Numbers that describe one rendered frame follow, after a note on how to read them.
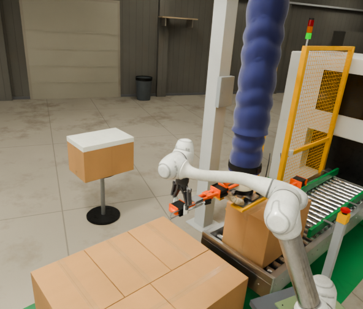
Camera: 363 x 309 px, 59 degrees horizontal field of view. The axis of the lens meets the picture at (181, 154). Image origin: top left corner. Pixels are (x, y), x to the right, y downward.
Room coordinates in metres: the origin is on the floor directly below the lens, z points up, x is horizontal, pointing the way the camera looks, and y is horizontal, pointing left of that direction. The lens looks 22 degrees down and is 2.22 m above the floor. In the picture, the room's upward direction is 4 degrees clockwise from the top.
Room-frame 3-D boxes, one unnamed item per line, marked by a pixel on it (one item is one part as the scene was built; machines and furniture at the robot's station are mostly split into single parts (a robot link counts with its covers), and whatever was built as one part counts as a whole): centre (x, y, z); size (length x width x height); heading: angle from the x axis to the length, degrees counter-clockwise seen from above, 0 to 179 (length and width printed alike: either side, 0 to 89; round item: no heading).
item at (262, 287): (2.03, -0.47, 0.48); 0.70 x 0.03 x 0.15; 43
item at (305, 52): (3.55, -1.48, 1.05); 1.17 x 0.10 x 2.10; 133
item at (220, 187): (1.84, -0.26, 1.24); 0.10 x 0.08 x 0.06; 44
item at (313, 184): (3.27, -1.40, 0.60); 1.60 x 0.11 x 0.09; 133
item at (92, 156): (3.31, 0.90, 0.82); 0.60 x 0.40 x 0.40; 132
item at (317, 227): (2.88, -1.77, 0.60); 1.60 x 0.11 x 0.09; 133
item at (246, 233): (2.27, -0.74, 0.75); 0.60 x 0.40 x 0.40; 133
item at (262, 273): (2.04, -0.47, 0.58); 0.70 x 0.03 x 0.06; 43
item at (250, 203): (1.95, -0.50, 1.14); 0.34 x 0.10 x 0.05; 134
